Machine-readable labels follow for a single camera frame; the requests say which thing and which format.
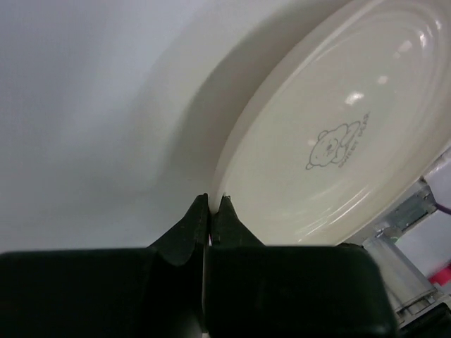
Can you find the cream bear plate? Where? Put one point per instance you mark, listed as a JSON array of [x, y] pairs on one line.
[[343, 126]]

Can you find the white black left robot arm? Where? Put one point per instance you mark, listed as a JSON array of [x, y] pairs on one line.
[[420, 301]]

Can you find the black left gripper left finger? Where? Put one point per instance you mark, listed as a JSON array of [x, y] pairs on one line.
[[153, 291]]

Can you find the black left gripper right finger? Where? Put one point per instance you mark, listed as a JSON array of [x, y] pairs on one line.
[[255, 290]]

